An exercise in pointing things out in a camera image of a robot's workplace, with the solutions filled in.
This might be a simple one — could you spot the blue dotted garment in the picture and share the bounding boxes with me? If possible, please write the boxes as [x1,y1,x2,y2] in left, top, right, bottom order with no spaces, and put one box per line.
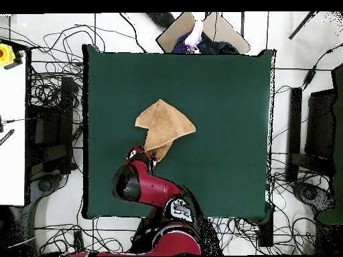
[171,31,198,54]

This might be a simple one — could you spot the black ribbed strap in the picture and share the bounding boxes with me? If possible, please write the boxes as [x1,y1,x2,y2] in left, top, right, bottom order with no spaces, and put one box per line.
[0,128,15,147]

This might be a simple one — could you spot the yellow emergency stop button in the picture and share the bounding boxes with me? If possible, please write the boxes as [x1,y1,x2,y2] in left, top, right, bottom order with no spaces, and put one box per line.
[0,43,16,68]

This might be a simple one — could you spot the white pink garment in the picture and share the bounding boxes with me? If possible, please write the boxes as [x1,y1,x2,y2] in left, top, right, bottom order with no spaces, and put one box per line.
[184,19,204,53]

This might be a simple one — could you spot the white desk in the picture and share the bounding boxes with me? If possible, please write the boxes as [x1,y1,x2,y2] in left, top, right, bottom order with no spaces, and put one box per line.
[0,52,26,206]

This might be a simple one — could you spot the dark green draped fabric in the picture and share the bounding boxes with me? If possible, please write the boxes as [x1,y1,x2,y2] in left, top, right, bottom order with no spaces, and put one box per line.
[316,64,343,226]

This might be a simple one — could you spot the orange terry towel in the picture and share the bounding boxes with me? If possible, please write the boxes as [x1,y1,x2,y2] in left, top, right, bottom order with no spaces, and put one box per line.
[134,98,196,163]

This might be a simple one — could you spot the black equipment stand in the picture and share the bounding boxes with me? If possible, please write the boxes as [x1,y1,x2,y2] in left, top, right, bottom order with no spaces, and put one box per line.
[285,87,336,183]
[26,76,81,180]

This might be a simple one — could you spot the black cable with adapter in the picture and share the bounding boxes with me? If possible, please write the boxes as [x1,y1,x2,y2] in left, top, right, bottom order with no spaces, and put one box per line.
[301,42,343,90]

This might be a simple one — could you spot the black button holder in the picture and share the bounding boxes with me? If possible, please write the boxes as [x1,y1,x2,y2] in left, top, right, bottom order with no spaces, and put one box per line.
[3,48,25,70]

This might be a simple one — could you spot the grey stand base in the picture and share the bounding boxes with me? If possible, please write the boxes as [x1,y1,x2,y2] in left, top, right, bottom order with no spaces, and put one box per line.
[29,173,64,204]
[291,181,336,215]

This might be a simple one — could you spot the blue cable loops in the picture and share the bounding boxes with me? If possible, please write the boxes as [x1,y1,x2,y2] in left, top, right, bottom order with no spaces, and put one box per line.
[211,218,229,252]

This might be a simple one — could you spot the dark green table cloth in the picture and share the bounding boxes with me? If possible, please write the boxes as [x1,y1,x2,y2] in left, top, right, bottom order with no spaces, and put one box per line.
[81,44,277,224]

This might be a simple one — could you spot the brown cardboard box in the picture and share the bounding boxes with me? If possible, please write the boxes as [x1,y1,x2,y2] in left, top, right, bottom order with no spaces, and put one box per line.
[155,11,251,55]

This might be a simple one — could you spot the dark navy garment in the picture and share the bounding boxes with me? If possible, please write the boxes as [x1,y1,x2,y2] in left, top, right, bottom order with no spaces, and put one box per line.
[196,31,240,55]

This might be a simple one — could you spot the person's dark shoe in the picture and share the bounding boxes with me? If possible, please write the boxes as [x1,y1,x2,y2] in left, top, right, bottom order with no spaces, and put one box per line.
[145,11,176,28]

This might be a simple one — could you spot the black rod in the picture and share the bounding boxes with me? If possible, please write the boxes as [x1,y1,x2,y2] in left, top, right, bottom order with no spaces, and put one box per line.
[288,11,318,40]

